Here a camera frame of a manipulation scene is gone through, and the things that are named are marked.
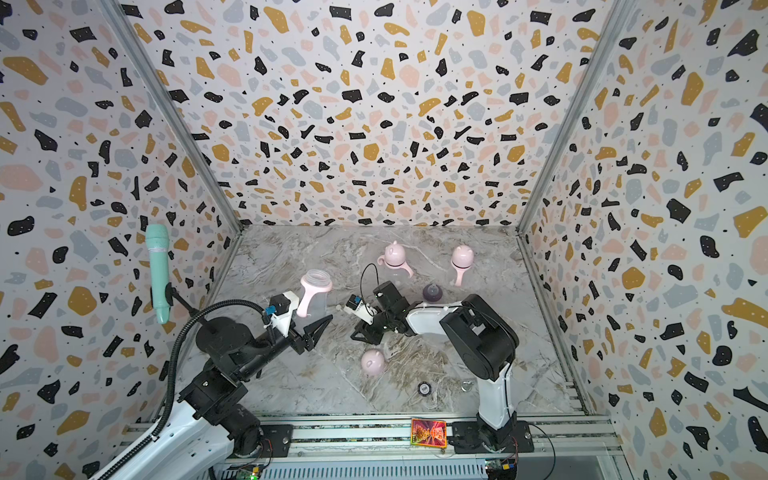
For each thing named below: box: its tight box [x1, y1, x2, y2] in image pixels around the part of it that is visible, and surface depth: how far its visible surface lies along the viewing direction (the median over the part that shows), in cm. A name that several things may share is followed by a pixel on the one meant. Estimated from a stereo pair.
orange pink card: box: [410, 418, 448, 449], surface depth 76 cm
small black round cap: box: [417, 381, 432, 397], surface depth 85 cm
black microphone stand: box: [165, 282, 255, 359], surface depth 55 cm
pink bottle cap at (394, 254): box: [384, 240, 406, 266], surface depth 94 cm
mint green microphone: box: [145, 223, 171, 325], surface depth 70 cm
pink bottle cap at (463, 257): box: [452, 245, 474, 269], surface depth 94 cm
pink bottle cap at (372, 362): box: [361, 349, 385, 375], surface depth 85 cm
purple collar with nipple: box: [422, 283, 443, 303], surface depth 103 cm
